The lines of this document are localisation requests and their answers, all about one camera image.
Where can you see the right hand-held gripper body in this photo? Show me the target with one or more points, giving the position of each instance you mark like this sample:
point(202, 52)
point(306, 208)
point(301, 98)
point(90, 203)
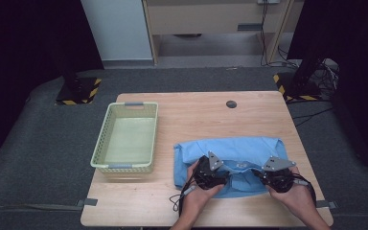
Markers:
point(279, 180)

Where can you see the white cabinet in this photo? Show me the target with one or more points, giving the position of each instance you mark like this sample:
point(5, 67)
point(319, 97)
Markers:
point(118, 28)

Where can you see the light blue shirt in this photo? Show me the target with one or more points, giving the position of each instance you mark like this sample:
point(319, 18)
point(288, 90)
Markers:
point(239, 150)

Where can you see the person's right hand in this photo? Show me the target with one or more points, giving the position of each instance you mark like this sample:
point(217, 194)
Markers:
point(300, 199)

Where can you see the dark round table grommet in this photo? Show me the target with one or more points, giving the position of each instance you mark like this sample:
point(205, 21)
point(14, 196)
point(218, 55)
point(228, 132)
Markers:
point(231, 104)

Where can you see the person's left hand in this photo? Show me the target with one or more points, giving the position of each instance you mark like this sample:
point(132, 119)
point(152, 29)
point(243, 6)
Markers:
point(193, 201)

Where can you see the black stand with striped base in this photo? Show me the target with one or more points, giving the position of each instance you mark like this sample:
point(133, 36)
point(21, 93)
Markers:
point(300, 86)
point(76, 91)

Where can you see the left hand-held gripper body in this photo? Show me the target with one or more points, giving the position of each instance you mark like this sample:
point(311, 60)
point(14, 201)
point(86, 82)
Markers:
point(207, 175)

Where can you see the grey tape strip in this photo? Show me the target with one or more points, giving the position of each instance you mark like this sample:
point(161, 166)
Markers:
point(89, 202)
point(327, 203)

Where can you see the black curtain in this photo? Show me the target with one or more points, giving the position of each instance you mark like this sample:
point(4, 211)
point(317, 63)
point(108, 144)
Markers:
point(19, 48)
point(357, 64)

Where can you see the pale green plastic basket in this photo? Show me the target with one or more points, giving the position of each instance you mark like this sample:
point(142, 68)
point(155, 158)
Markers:
point(131, 140)

